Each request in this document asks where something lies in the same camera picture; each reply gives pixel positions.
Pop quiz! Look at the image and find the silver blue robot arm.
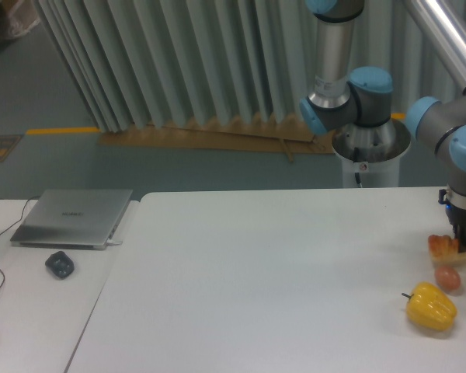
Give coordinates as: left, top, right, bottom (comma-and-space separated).
299, 1, 466, 252

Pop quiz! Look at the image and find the yellow bell pepper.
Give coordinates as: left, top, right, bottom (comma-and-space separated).
402, 282, 457, 332

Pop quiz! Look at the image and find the black mouse cable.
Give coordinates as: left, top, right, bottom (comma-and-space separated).
0, 196, 42, 312

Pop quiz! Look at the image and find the brown egg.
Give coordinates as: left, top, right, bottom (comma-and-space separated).
434, 266, 461, 291

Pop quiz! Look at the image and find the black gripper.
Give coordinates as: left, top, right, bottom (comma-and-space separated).
438, 187, 466, 253

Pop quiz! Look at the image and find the silver closed laptop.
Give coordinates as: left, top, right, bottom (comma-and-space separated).
10, 189, 133, 249

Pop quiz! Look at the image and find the flat brown cardboard sheet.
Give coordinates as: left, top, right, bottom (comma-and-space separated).
98, 114, 333, 162

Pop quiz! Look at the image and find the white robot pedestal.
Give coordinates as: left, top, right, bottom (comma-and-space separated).
332, 119, 411, 188

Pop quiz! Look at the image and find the clear plastic bag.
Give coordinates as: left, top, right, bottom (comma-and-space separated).
0, 0, 40, 40

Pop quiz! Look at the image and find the white usb cable plug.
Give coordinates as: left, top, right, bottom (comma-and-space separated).
106, 239, 123, 246

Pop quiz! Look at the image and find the small black case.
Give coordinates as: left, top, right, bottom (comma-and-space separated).
45, 251, 75, 280

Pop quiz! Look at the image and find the pale green folding curtain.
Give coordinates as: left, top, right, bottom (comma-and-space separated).
36, 1, 465, 132

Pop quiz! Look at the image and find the orange bread loaf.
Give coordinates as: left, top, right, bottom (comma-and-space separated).
428, 235, 466, 267

